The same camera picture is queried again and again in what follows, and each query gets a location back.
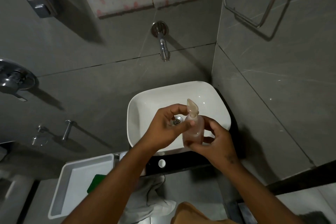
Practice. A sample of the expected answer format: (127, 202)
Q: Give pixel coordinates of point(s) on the small white container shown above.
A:
(122, 156)

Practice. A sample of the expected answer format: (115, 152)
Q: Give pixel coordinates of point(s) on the person's tan clothing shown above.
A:
(194, 216)

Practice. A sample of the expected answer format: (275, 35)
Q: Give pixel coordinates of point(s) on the person's left hand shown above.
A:
(162, 129)

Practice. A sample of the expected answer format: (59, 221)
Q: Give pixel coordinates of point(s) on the white ceramic wash basin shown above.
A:
(147, 105)

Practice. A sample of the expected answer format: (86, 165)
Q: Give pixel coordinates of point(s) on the black basin counter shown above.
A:
(183, 162)

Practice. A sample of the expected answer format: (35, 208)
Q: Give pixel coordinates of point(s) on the white cloth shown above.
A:
(149, 200)

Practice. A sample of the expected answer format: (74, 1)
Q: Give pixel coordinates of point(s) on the chrome basin drain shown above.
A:
(177, 121)

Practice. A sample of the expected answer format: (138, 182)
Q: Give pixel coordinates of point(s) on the person's right thumb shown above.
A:
(200, 146)

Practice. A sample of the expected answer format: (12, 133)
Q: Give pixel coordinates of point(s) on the person's right hand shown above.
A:
(220, 147)

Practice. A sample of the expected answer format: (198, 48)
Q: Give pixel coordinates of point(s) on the small chrome wall tap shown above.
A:
(39, 136)
(67, 129)

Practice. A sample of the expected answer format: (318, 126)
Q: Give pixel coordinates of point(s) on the person's left thumb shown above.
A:
(185, 126)

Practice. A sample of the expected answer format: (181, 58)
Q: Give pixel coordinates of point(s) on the clear plastic flip-cap bottle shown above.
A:
(193, 129)

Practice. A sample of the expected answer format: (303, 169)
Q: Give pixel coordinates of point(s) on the white rectangular plastic tray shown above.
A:
(76, 181)

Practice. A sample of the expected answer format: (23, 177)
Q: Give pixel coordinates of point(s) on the person's left forearm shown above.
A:
(115, 187)

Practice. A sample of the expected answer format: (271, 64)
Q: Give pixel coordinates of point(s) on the chrome shower mixer valve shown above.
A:
(13, 79)

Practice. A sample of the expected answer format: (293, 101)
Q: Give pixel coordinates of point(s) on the person's right forearm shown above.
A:
(252, 195)

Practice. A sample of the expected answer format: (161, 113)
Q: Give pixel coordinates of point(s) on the green sponge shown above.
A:
(95, 183)

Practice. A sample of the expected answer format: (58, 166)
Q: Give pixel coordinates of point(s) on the small white round cap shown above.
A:
(162, 163)

